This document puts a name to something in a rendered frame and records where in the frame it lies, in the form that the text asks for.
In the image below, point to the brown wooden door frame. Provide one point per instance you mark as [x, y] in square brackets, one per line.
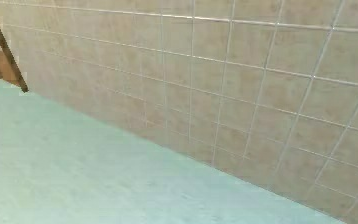
[7, 53]

